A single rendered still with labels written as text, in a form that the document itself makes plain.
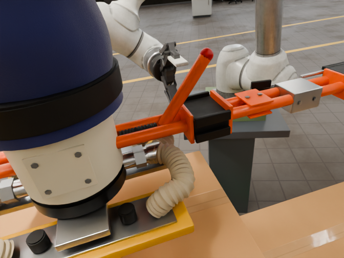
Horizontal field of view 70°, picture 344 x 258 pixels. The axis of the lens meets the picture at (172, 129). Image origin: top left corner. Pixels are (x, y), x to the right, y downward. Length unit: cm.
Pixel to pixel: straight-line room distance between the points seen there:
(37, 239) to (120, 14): 62
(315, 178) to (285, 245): 118
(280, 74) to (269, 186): 109
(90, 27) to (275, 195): 181
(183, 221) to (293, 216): 79
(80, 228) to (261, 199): 162
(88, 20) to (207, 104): 26
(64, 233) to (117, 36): 57
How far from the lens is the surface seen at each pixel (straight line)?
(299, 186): 210
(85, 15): 33
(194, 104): 48
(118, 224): 45
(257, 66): 113
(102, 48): 34
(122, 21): 81
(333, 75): 65
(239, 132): 122
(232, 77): 125
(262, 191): 199
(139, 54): 84
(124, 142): 43
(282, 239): 109
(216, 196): 64
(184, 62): 57
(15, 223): 75
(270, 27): 108
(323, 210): 124
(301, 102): 56
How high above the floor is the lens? 143
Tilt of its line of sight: 33 degrees down
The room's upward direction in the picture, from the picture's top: 6 degrees counter-clockwise
